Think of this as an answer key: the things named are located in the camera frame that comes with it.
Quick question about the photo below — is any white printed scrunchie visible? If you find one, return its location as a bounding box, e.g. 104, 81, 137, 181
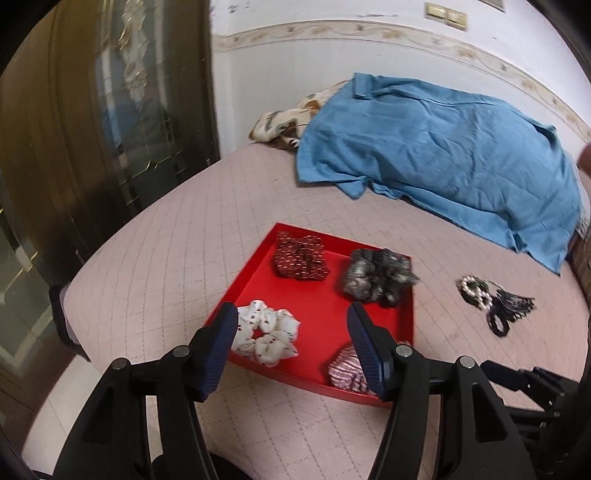
231, 300, 302, 368

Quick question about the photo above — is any pink quilted bed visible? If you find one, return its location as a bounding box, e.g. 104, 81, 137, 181
23, 143, 591, 480

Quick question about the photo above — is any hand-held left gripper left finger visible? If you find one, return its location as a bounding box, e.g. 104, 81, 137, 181
53, 302, 241, 480

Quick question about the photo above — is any glass side panel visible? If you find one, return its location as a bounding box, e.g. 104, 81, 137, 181
0, 208, 63, 374

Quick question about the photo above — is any white pearl bracelet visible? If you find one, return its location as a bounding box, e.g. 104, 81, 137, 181
457, 275, 483, 297

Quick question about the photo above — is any red white plaid scrunchie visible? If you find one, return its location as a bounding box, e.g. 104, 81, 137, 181
327, 342, 411, 398

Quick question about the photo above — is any grey fuzzy scrunchie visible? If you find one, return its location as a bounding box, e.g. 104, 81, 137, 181
342, 248, 421, 309

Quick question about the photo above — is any black tassel hair clip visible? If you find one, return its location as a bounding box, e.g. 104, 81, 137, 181
496, 295, 536, 321

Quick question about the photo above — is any black hair tie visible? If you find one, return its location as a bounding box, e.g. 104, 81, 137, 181
487, 310, 512, 337

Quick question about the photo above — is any floral patterned pillow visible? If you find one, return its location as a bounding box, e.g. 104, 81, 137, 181
249, 80, 349, 151

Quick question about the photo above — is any blue blanket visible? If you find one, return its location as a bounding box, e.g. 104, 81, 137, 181
295, 71, 583, 276

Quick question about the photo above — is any dark red dotted scrunchie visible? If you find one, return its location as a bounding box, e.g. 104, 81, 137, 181
271, 232, 329, 282

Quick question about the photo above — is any red tray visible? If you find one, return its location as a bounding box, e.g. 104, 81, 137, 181
203, 223, 416, 409

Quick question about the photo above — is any wooden door with glass inlay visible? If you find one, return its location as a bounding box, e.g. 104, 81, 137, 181
0, 0, 220, 296

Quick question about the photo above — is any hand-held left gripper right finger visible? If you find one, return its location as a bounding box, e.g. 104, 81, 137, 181
346, 302, 539, 480

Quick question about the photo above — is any striped cushion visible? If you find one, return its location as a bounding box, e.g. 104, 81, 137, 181
571, 222, 591, 301

